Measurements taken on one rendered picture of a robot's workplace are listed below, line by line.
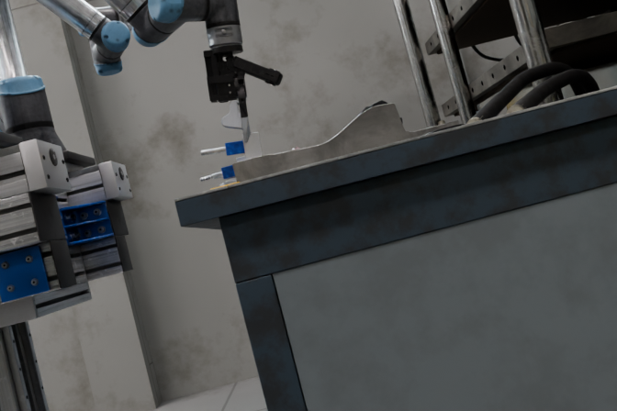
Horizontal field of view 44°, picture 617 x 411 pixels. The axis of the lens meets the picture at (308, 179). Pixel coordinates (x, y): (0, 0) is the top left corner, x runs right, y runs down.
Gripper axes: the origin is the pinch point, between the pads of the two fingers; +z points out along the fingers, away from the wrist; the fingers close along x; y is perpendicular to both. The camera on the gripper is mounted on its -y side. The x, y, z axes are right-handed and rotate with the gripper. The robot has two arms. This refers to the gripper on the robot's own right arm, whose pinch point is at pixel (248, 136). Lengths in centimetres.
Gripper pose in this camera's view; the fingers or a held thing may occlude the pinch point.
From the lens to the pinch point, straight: 169.0
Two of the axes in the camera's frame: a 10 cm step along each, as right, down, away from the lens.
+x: 0.7, 0.5, -10.0
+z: 1.4, 9.9, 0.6
